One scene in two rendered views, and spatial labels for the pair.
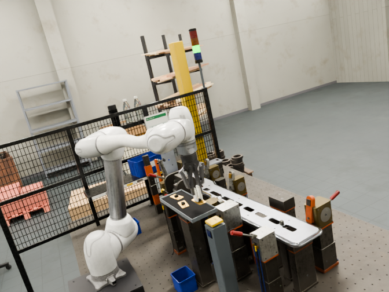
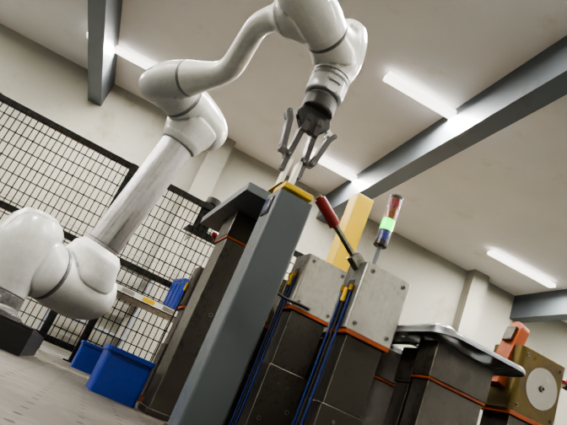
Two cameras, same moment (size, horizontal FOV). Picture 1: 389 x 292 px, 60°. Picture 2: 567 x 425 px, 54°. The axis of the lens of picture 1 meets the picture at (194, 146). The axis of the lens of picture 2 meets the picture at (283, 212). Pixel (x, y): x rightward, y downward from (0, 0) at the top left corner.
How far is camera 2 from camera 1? 1.18 m
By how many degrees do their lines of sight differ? 36
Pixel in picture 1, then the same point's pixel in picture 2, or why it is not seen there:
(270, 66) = not seen: outside the picture
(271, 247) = (381, 313)
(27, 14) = (176, 182)
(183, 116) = (355, 29)
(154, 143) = not seen: outside the picture
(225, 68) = not seen: outside the picture
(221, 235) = (290, 219)
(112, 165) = (169, 147)
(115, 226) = (83, 244)
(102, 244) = (40, 226)
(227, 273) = (242, 315)
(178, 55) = (356, 213)
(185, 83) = (341, 258)
